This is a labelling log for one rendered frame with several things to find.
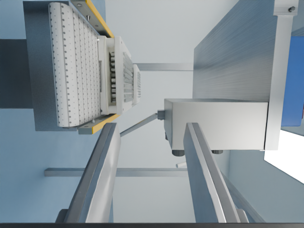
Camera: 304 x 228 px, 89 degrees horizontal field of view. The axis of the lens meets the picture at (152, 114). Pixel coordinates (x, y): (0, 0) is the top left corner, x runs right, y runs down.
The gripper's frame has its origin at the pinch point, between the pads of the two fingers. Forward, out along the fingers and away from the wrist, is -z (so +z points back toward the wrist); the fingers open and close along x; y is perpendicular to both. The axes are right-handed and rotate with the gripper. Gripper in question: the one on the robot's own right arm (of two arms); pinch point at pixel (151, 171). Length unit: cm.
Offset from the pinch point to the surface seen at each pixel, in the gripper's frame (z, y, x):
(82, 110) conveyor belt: -24.7, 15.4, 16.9
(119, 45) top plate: -45.5, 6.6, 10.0
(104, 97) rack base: -36.9, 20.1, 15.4
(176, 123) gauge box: -19.1, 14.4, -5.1
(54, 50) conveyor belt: -28.6, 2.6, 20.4
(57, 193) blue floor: -67, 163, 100
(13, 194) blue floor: -44, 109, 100
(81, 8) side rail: -36.0, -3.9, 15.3
